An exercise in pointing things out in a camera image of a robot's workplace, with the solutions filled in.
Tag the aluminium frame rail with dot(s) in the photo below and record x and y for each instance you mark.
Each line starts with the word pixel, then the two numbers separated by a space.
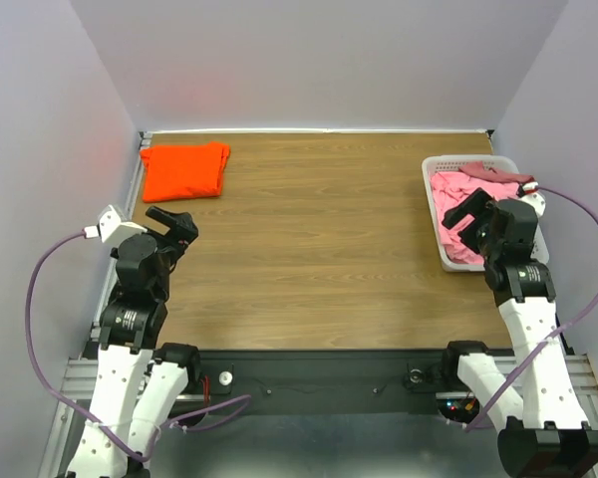
pixel 80 377

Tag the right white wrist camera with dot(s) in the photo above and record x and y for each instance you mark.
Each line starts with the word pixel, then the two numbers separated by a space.
pixel 529 193

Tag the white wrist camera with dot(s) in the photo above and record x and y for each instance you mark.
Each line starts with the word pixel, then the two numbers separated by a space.
pixel 529 193
pixel 115 227

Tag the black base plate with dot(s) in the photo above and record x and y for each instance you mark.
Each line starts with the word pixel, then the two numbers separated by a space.
pixel 323 382

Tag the white plastic laundry basket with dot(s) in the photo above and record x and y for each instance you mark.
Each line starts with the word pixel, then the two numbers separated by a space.
pixel 434 164

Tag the pink t-shirt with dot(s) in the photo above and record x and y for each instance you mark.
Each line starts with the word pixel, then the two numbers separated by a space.
pixel 449 189

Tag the folded orange t-shirt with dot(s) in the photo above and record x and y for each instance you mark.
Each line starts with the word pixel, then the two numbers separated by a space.
pixel 175 172

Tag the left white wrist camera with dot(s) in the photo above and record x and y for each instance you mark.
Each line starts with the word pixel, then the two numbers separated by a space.
pixel 115 227

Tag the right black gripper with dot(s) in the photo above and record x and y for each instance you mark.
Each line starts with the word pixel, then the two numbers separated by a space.
pixel 476 219

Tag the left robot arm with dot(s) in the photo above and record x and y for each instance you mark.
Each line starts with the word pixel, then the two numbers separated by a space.
pixel 137 381

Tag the dusty red t-shirt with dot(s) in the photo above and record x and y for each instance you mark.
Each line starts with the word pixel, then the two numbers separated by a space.
pixel 478 170

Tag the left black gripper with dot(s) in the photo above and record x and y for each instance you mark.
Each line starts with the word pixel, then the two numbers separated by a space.
pixel 182 232

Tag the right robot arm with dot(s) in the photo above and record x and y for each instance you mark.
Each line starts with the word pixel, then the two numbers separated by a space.
pixel 542 430

